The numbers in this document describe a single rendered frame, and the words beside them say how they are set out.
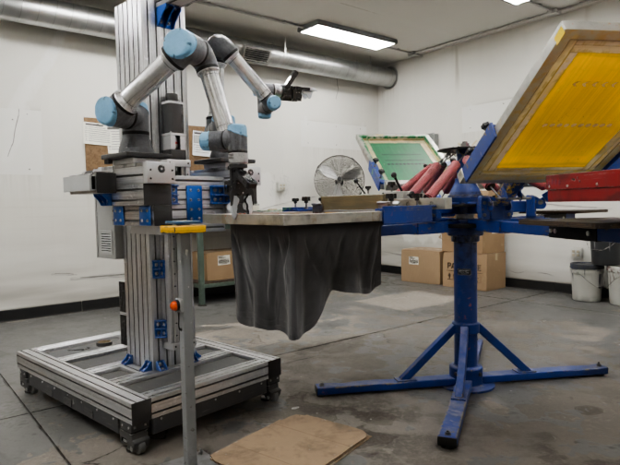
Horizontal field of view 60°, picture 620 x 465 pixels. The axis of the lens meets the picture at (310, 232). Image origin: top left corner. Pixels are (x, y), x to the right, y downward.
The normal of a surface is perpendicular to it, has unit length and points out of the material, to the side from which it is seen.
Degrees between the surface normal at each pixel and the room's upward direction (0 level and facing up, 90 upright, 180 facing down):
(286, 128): 90
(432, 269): 91
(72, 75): 90
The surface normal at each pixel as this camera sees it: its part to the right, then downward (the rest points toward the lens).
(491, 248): 0.57, 0.05
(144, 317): -0.68, 0.05
